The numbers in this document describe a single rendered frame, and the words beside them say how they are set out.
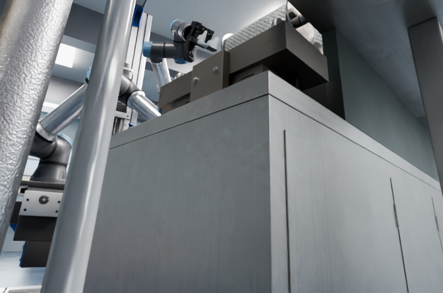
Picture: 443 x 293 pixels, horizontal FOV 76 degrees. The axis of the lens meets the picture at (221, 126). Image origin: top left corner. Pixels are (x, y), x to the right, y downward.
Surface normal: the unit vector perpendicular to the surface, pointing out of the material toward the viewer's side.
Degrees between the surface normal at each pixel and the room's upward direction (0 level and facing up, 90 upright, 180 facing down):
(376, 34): 180
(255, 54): 90
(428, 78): 90
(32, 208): 90
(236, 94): 90
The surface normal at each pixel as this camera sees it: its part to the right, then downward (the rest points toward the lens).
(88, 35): 0.51, -0.26
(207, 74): -0.71, -0.26
